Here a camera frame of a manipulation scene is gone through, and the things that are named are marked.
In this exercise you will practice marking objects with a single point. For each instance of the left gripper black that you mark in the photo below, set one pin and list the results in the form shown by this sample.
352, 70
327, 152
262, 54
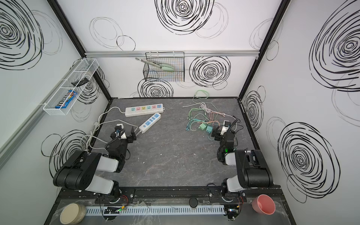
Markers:
128, 137

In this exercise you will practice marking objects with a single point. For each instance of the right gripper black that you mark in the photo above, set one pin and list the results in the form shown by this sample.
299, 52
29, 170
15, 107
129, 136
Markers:
228, 134

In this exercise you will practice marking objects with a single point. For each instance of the small blue white power strip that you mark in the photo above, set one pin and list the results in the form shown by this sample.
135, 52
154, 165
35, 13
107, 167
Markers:
150, 122

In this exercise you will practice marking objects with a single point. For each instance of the large multicolour power strip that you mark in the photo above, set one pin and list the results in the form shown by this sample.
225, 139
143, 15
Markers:
144, 110

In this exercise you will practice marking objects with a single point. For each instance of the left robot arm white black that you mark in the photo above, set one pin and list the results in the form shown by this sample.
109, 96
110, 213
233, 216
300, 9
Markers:
78, 172

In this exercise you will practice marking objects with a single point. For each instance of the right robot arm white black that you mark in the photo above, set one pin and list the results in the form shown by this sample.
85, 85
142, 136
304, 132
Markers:
251, 167

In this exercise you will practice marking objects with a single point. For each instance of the teal charger plug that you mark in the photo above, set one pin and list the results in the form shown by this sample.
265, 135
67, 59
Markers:
209, 129

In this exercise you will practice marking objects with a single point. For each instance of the blue candy packet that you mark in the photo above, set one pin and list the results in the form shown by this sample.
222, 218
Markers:
65, 101

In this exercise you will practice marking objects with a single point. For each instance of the black round knob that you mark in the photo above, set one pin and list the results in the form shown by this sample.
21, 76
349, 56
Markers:
193, 202

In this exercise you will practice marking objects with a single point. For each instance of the pink plastic cup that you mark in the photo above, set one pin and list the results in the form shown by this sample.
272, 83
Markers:
263, 204

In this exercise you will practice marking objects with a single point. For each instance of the round beige lid container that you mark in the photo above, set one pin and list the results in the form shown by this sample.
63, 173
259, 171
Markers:
72, 214

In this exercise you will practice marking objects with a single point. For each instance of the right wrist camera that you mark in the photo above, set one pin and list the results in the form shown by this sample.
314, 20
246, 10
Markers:
226, 125

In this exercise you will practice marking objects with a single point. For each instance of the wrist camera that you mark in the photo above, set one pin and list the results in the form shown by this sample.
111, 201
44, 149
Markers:
226, 125
119, 127

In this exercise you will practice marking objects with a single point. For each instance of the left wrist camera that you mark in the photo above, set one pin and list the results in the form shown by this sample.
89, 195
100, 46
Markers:
119, 127

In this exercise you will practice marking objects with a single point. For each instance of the black front rail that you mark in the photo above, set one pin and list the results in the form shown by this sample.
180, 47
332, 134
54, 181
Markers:
211, 193

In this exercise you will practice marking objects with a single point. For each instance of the white slotted cable duct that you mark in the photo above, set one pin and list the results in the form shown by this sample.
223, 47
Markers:
155, 210

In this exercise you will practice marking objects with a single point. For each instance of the white wire shelf basket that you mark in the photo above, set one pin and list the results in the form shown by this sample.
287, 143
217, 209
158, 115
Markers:
86, 94

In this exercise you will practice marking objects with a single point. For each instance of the black wire basket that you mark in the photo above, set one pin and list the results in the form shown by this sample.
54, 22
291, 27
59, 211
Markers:
174, 58

